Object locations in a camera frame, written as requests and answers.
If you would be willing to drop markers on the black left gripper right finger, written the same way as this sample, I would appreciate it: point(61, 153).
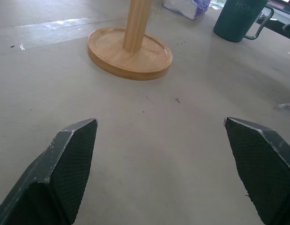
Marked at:
point(264, 168)

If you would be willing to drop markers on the white purple tissue pack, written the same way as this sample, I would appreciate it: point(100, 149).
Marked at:
point(188, 8)

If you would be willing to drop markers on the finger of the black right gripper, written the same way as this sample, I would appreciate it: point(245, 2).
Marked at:
point(287, 106)

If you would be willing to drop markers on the wooden stand with round base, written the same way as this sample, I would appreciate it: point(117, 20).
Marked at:
point(131, 51)

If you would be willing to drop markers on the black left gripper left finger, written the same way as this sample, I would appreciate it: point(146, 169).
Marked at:
point(65, 173)

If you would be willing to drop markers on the dark green mug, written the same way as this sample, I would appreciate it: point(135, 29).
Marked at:
point(238, 20)

